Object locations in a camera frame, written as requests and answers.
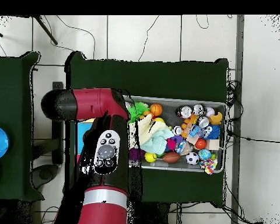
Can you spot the cream yellow cloth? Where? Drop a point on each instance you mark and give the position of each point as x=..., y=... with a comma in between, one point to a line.
x=147, y=127

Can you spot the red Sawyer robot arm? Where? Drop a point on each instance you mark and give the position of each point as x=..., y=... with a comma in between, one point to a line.
x=88, y=105

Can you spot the silver mesh bin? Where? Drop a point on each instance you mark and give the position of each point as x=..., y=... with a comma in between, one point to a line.
x=172, y=100

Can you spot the wooden three-hole box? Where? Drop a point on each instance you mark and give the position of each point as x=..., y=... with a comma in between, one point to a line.
x=82, y=133

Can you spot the green spiky puffer toy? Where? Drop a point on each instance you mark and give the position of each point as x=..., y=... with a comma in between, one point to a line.
x=138, y=109

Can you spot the orange toy basketball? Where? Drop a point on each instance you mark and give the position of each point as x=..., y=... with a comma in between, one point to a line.
x=156, y=109

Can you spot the light blue cloth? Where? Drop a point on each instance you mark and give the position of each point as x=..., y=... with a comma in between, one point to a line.
x=157, y=141

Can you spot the yellow smiley ball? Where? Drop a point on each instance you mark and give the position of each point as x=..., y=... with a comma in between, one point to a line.
x=150, y=157

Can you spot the brown toy football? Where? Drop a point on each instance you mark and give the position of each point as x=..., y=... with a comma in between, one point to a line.
x=171, y=158

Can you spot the black white soccer ball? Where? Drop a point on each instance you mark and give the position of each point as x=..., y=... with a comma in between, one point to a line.
x=192, y=158

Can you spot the blue globe ball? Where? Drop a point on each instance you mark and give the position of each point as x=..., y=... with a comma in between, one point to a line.
x=204, y=154

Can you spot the large blue spiky puffer toy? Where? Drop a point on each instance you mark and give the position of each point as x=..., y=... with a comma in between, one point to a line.
x=213, y=131

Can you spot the knotted polka dot cloth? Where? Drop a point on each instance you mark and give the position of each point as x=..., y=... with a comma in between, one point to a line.
x=208, y=166

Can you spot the black standing panel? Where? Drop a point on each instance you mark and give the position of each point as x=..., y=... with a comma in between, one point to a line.
x=57, y=140

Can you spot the grey round floor stand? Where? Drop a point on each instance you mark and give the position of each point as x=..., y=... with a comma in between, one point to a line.
x=45, y=173

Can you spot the long black tripod leg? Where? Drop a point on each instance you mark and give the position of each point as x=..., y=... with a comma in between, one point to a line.
x=46, y=31

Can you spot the dark green side tablecloth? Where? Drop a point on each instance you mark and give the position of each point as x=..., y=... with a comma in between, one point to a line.
x=11, y=93

